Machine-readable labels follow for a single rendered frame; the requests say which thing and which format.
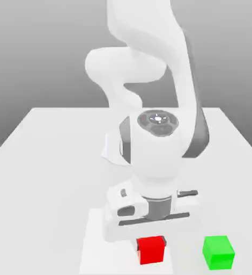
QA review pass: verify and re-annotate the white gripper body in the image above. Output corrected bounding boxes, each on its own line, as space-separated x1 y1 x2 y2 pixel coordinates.
103 212 192 243

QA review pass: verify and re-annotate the small red cube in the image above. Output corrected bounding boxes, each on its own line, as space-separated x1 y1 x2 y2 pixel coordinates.
137 235 166 265

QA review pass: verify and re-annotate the small green cube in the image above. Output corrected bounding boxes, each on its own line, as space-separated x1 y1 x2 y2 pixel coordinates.
202 235 236 271

